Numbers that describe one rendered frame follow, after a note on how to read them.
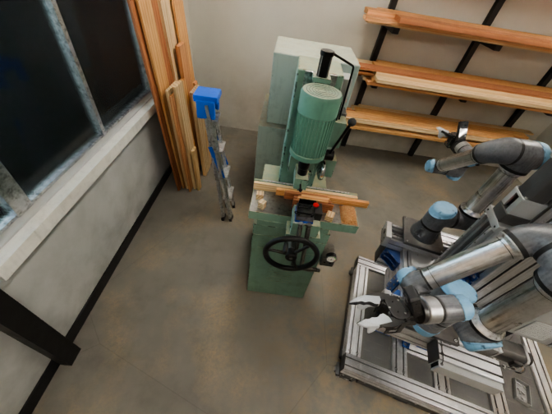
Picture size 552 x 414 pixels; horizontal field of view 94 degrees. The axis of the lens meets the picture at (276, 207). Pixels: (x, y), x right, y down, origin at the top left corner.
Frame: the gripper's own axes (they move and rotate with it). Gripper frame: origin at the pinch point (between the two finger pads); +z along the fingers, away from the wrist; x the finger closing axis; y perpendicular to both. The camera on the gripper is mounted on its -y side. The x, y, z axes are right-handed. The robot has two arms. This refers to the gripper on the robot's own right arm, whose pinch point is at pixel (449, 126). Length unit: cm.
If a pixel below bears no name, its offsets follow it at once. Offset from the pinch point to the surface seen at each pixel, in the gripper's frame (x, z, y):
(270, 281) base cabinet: -110, -66, 90
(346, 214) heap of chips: -67, -61, 22
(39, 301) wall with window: -225, -109, 48
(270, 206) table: -108, -60, 19
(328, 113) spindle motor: -84, -57, -33
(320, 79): -87, -39, -40
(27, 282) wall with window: -223, -107, 33
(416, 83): 25, 130, 19
